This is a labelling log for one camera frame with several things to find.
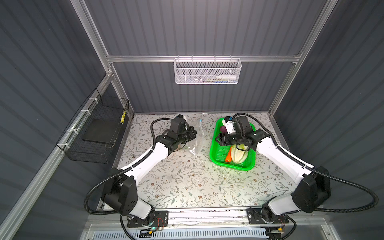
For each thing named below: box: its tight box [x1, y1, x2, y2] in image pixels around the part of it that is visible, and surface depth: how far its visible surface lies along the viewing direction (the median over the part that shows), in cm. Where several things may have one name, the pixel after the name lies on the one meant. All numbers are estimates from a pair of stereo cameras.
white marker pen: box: [215, 75, 237, 79], surface depth 93 cm
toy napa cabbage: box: [231, 144, 249, 164], surface depth 90 cm
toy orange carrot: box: [225, 146, 232, 163], surface depth 92 cm
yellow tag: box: [120, 110, 126, 125], surface depth 84 cm
